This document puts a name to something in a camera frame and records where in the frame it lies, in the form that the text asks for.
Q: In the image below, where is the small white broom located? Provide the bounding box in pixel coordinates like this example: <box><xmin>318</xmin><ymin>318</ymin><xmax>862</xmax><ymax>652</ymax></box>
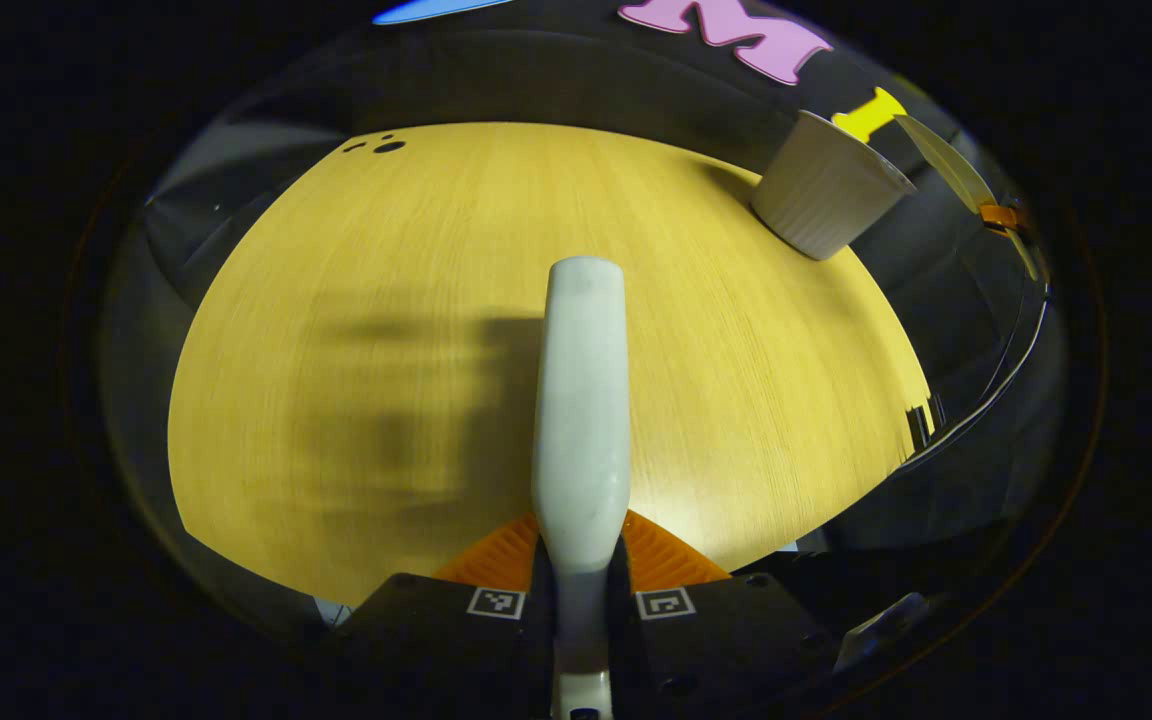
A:
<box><xmin>532</xmin><ymin>256</ymin><xmax>632</xmax><ymax>720</ymax></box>

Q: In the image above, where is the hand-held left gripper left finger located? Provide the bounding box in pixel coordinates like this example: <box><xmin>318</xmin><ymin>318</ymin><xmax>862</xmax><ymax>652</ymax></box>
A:
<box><xmin>334</xmin><ymin>512</ymin><xmax>552</xmax><ymax>720</ymax></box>

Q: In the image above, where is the white ribbed garbage bin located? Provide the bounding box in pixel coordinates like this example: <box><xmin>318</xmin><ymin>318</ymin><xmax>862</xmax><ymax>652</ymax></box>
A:
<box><xmin>751</xmin><ymin>110</ymin><xmax>917</xmax><ymax>261</ymax></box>

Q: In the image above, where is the black desk edge bracket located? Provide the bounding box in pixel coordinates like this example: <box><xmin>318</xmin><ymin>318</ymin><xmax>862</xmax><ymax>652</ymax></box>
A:
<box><xmin>904</xmin><ymin>396</ymin><xmax>949</xmax><ymax>453</ymax></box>

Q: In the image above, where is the white dustpan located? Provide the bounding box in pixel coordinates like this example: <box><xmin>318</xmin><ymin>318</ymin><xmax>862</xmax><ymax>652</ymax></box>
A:
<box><xmin>894</xmin><ymin>113</ymin><xmax>1042</xmax><ymax>282</ymax></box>

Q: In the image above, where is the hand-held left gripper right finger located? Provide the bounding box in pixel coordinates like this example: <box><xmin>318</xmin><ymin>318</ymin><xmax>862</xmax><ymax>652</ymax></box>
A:
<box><xmin>608</xmin><ymin>510</ymin><xmax>834</xmax><ymax>720</ymax></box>

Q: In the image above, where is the thin cable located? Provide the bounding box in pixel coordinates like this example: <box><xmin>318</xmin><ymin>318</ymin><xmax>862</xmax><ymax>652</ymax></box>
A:
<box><xmin>898</xmin><ymin>285</ymin><xmax>1051</xmax><ymax>473</ymax></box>

